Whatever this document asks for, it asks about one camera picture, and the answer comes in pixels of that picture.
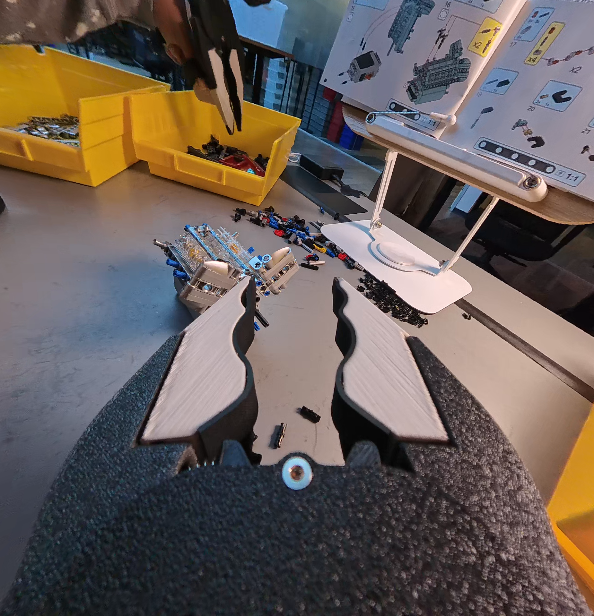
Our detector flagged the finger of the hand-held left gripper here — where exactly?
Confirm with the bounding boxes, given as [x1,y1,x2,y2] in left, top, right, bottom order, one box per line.
[194,44,232,124]
[226,47,248,135]

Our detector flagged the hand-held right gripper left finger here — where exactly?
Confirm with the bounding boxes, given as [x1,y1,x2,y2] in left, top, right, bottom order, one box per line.
[138,277,259,446]

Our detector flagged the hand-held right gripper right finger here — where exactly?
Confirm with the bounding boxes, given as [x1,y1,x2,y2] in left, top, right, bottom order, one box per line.
[331,278,452,444]

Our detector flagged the yellow plastic bin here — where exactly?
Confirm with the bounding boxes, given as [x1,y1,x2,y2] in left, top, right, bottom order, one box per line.
[0,44,171,188]
[129,89,303,208]

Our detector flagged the grey brick engine model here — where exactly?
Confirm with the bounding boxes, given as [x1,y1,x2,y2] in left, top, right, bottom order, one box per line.
[155,224,301,329]

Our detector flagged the pile of grey brick parts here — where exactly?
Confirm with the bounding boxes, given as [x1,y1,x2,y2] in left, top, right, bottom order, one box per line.
[8,114,82,144]

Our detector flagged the person's left forearm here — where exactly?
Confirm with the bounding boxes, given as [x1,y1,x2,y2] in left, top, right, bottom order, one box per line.
[0,0,159,46]

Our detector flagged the person's left hand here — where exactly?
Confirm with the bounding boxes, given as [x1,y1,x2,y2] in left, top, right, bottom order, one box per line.
[151,0,197,68]

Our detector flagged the black and red brick parts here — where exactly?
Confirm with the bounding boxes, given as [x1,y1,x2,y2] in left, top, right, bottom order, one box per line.
[187,135,270,177]

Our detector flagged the pile of black pins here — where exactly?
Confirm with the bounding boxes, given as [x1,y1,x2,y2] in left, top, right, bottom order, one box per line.
[357,273,430,329]

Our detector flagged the blue plastic storage crates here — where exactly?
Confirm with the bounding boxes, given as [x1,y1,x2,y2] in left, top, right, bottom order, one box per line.
[319,89,367,152]

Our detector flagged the black power adapter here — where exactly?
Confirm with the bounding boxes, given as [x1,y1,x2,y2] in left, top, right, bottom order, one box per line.
[297,152,347,184]

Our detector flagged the white booklet stand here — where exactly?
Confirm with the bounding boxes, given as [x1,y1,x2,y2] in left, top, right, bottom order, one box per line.
[321,108,549,315]

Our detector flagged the pile of colourful brick parts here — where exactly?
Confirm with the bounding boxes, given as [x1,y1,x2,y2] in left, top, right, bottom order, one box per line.
[230,205,361,273]

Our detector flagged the black swivel chair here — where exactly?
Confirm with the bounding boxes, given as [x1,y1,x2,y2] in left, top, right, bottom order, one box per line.
[469,191,569,272]

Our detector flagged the instruction booklet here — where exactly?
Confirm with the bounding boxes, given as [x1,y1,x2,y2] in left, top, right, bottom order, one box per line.
[321,0,594,228]

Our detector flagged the yellow plastic crate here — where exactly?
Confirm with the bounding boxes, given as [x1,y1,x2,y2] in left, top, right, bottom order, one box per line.
[548,385,594,609]

